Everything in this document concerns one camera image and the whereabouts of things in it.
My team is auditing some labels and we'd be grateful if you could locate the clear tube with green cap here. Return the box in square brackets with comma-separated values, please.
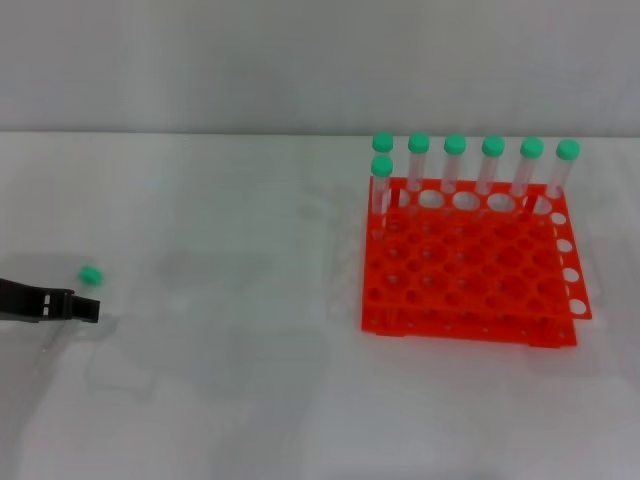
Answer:
[507, 137, 545, 217]
[542, 138, 582, 217]
[371, 131, 395, 159]
[39, 264, 105, 354]
[442, 133, 468, 215]
[370, 154, 394, 242]
[405, 132, 431, 212]
[474, 135, 506, 217]

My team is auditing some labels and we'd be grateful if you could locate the orange test tube rack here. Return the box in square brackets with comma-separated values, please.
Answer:
[359, 175, 593, 350]

